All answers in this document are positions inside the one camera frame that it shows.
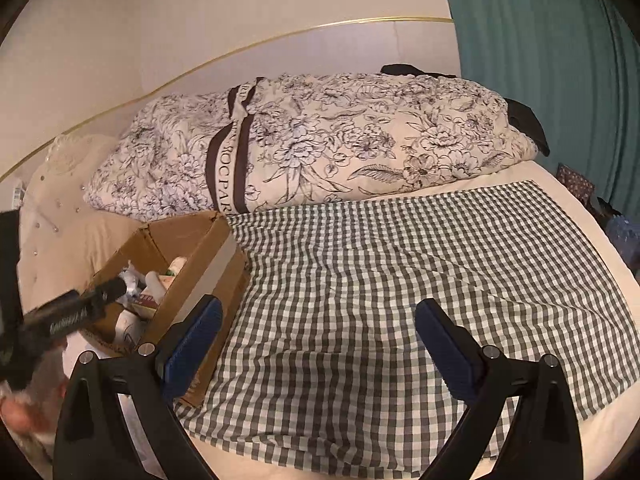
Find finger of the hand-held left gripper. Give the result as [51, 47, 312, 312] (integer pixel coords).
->
[20, 277, 128, 348]

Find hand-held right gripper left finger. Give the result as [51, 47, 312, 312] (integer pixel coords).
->
[52, 294, 224, 480]

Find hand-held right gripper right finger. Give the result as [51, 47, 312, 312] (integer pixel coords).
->
[415, 298, 583, 480]

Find silver plastic bag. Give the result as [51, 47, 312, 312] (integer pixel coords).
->
[117, 260, 148, 296]

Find white bottle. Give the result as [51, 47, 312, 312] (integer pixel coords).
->
[144, 270, 173, 301]

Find cardboard box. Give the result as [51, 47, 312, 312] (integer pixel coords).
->
[82, 211, 251, 408]

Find person's left hand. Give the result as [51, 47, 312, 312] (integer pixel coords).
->
[0, 345, 68, 433]

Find beige pillow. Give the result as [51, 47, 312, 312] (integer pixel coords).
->
[30, 207, 151, 291]

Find green checked cloth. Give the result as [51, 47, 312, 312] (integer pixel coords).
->
[172, 180, 633, 461]

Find cream studded cushion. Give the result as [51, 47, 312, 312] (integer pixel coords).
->
[17, 132, 121, 281]

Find floral patterned fabric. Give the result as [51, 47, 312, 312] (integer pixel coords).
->
[555, 162, 596, 206]

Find blue patterned bag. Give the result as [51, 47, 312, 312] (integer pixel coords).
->
[605, 215, 640, 266]

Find floral patterned pillow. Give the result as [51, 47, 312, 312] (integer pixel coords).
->
[82, 72, 538, 221]

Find white headboard with gold trim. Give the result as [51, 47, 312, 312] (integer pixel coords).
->
[0, 17, 456, 181]

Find teal curtain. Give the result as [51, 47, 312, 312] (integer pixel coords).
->
[437, 0, 640, 231]

